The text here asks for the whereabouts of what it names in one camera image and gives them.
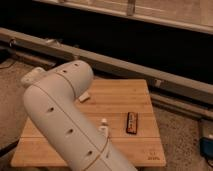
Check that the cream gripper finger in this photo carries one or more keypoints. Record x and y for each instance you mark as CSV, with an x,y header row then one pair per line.
x,y
85,96

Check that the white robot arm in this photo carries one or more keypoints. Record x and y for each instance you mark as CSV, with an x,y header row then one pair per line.
x,y
50,104

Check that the clear plastic bottle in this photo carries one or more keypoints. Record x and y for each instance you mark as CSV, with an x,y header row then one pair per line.
x,y
104,128

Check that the black snack bar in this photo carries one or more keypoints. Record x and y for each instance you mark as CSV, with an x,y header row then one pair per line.
x,y
132,123

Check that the blue object at right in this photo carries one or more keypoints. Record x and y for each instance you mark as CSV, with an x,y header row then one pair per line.
x,y
206,146

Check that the grey metal rail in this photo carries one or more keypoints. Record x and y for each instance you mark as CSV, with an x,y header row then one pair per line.
x,y
165,81

